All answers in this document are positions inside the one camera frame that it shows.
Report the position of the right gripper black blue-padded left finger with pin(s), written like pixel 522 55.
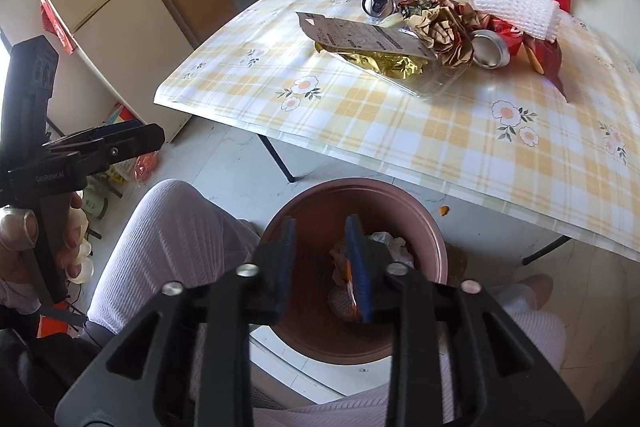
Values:
pixel 184 359

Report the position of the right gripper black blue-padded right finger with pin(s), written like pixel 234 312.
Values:
pixel 498 377

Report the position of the clear plastic tray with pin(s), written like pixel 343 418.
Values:
pixel 434 82

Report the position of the brown printed paper card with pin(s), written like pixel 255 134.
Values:
pixel 339 34

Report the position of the dark red foil wrapper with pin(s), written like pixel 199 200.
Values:
pixel 546 59

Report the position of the gold foil wrapper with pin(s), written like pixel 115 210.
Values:
pixel 389 65

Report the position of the crushed red soda can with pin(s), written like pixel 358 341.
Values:
pixel 494 45

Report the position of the gold brown wrapper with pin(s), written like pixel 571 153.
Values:
pixel 445 27

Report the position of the white foam net sleeve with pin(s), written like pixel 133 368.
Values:
pixel 539 19

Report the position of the orange snack wrapper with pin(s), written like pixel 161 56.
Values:
pixel 341 298

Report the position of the pink round trash bin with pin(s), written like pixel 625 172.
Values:
pixel 310 326

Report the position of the person's left hand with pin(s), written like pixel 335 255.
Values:
pixel 19 234

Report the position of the person's left leg white trousers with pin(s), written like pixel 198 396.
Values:
pixel 174 234

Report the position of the beige refrigerator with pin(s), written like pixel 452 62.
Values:
pixel 133 46

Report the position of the yellow plaid floral tablecloth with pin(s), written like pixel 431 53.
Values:
pixel 566 158

